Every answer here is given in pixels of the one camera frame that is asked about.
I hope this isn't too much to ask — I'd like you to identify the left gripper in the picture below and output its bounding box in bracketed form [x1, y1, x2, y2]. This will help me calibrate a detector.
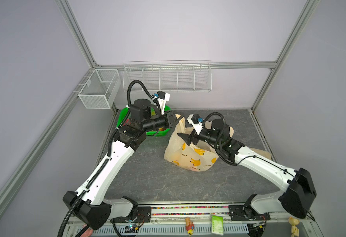
[142, 110, 184, 132]

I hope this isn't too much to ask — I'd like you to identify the beige plastic bag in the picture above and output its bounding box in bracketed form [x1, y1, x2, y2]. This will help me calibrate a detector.
[164, 112, 243, 172]

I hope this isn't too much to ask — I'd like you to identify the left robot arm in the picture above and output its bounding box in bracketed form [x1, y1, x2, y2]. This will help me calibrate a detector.
[57, 80, 181, 237]

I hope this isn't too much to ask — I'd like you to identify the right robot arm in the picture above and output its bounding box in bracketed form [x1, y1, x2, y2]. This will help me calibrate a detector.
[178, 112, 317, 220]

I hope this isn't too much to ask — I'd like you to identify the green plastic basket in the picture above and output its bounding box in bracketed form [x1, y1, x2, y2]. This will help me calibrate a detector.
[116, 105, 171, 137]

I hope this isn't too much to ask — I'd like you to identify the white mesh box basket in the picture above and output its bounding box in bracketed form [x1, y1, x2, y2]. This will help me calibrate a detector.
[78, 69, 122, 109]

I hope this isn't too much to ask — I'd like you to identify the red yellow toy figure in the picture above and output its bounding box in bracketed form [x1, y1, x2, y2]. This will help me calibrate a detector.
[185, 217, 195, 236]

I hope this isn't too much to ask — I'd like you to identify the green white card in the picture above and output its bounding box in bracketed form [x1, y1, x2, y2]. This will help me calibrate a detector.
[211, 215, 224, 236]

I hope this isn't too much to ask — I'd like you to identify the pink toy figure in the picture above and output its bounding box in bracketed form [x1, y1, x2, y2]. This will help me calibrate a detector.
[80, 225, 94, 237]

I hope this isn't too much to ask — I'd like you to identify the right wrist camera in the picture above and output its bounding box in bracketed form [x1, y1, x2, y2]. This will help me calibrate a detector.
[187, 114, 204, 135]

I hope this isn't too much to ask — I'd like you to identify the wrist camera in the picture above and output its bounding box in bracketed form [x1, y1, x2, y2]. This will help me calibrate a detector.
[187, 114, 204, 135]
[152, 91, 171, 115]

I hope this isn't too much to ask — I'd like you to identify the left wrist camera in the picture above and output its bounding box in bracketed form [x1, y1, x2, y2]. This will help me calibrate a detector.
[152, 91, 171, 115]

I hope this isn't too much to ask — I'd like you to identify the white wire shelf rack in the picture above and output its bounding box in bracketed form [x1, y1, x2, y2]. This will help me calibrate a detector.
[123, 60, 212, 92]

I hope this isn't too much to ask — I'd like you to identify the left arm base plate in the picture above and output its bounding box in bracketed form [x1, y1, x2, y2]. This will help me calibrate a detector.
[115, 206, 152, 223]

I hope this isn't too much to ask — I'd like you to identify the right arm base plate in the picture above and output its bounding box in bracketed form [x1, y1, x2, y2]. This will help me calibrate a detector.
[228, 204, 271, 221]

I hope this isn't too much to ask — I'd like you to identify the aluminium front rail frame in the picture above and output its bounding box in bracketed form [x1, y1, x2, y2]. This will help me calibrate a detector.
[63, 202, 323, 237]

